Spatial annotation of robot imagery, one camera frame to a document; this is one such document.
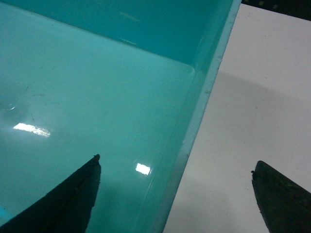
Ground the turquoise plastic tray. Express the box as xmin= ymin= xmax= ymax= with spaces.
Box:
xmin=0 ymin=0 xmax=241 ymax=233

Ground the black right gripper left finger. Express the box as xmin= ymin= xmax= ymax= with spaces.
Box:
xmin=0 ymin=154 xmax=101 ymax=233

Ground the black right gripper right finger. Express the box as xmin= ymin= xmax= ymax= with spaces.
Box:
xmin=252 ymin=161 xmax=311 ymax=233

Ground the black perforated panel right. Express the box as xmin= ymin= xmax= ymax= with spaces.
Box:
xmin=241 ymin=0 xmax=311 ymax=21

